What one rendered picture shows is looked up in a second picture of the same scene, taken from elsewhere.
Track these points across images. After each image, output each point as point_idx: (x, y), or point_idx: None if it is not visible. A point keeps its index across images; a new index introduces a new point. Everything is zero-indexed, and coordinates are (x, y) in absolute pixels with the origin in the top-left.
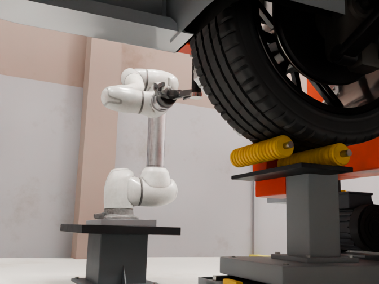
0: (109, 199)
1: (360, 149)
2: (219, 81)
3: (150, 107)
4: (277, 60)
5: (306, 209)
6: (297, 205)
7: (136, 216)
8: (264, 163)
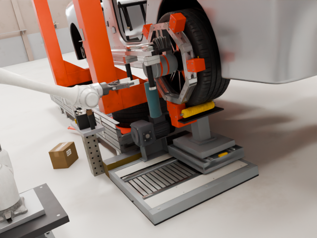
0: (12, 196)
1: (138, 94)
2: (216, 86)
3: None
4: None
5: (208, 123)
6: (204, 123)
7: (22, 196)
8: None
